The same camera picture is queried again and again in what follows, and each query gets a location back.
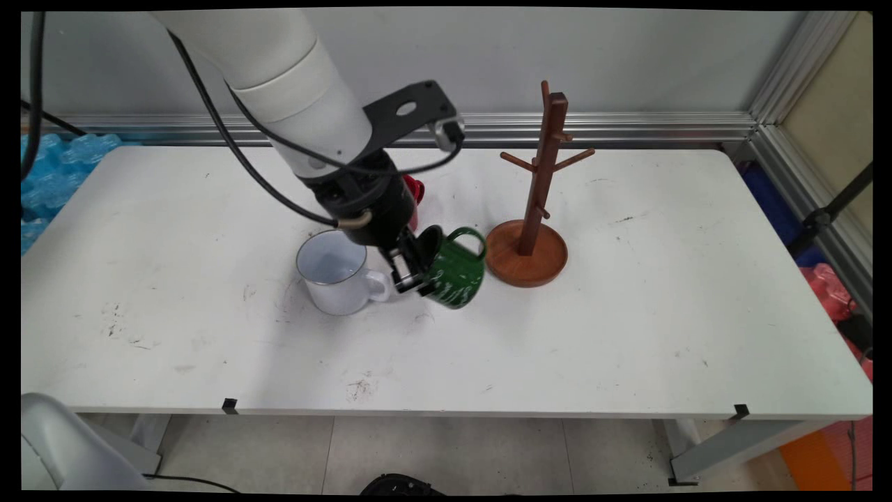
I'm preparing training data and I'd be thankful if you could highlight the aluminium corner frame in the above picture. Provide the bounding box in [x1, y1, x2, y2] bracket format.
[725, 10, 873, 321]

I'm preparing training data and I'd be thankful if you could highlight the blue bubble wrap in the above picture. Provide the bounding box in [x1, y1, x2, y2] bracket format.
[21, 132, 123, 255]

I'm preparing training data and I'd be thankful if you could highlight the black object on floor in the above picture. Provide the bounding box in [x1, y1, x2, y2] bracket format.
[359, 473, 447, 496]

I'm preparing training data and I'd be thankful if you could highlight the black gripper cable brass connector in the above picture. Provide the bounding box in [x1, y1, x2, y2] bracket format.
[166, 29, 374, 229]

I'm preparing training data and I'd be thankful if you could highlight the orange floor object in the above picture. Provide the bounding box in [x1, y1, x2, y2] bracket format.
[779, 429, 854, 491]

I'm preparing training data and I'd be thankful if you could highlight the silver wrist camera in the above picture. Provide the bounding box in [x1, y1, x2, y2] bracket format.
[433, 117, 466, 151]

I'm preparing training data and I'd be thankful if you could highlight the black tripod stand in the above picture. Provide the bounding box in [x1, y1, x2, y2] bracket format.
[787, 164, 873, 259]

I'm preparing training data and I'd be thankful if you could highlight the black hanging cable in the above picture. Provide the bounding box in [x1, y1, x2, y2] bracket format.
[21, 10, 47, 182]

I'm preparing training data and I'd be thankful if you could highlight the white enamel mug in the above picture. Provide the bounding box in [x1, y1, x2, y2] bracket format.
[295, 229, 391, 317]

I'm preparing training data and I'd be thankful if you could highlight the black floor cable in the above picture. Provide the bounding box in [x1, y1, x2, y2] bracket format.
[143, 473, 241, 494]

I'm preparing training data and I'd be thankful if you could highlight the black background cable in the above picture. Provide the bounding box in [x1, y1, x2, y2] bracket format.
[21, 100, 88, 135]

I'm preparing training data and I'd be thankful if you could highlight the black camera mounting bracket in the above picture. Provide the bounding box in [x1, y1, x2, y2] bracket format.
[361, 79, 466, 160]

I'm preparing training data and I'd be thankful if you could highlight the blue box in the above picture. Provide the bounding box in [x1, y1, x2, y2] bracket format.
[740, 164, 826, 269]

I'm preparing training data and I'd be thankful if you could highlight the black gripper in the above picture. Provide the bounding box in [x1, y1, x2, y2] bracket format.
[301, 150, 438, 298]

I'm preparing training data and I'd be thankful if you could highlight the wooden mug tree stand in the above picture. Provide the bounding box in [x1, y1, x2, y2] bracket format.
[484, 79, 597, 289]

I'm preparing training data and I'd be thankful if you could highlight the grey table leg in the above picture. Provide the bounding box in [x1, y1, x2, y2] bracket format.
[77, 413, 171, 480]
[655, 418, 837, 487]

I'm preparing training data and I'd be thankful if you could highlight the green enamel mug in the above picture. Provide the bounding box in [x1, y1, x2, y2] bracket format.
[416, 225, 487, 310]

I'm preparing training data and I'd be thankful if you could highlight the red enamel mug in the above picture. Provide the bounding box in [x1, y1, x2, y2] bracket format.
[403, 174, 426, 232]

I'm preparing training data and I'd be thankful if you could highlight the aluminium rail along wall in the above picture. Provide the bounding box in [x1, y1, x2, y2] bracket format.
[21, 112, 757, 147]

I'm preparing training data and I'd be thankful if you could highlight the white plastic chair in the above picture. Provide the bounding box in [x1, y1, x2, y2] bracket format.
[21, 392, 151, 491]

